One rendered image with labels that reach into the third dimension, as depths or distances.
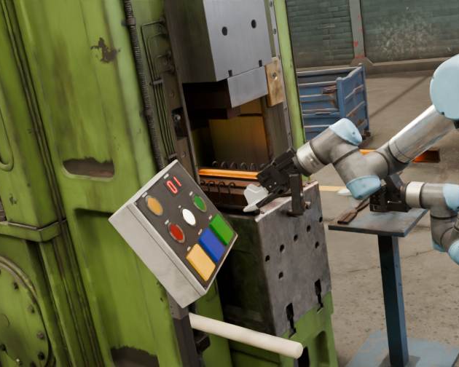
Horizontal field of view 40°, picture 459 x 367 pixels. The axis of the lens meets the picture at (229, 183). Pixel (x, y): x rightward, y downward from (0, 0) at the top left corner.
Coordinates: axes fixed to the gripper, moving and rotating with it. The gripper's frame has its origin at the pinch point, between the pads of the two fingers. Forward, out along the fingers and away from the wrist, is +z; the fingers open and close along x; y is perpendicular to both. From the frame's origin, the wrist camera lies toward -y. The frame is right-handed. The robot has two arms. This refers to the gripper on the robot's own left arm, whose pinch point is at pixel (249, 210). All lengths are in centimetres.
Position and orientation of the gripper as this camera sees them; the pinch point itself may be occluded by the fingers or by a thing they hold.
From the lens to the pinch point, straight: 166.5
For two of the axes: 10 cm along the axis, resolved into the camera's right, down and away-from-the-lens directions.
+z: -7.5, 5.4, 3.8
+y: -6.2, -7.8, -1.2
